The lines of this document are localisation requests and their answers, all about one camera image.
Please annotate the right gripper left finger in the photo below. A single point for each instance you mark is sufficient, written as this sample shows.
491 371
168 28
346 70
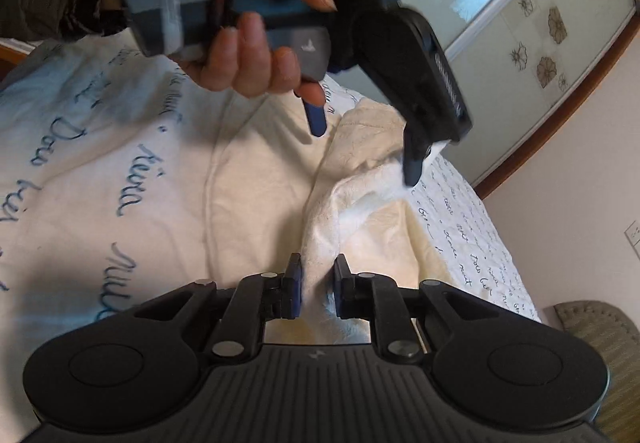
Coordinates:
257 300

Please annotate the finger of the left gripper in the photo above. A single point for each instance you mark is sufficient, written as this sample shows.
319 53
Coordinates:
315 110
417 147

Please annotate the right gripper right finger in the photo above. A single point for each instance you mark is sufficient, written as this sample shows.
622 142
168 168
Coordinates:
389 310

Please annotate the cream textured pants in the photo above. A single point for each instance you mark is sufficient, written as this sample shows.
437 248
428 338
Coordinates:
274 190

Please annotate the white script-print bedspread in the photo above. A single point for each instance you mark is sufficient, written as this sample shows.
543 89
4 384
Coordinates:
105 157

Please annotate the olive green upholstered headboard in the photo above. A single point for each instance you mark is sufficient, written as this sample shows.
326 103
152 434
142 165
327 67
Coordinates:
616 338

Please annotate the brown wooden door frame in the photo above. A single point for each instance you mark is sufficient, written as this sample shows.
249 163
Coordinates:
561 114

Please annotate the white wall socket plate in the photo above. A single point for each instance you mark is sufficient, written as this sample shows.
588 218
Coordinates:
632 234

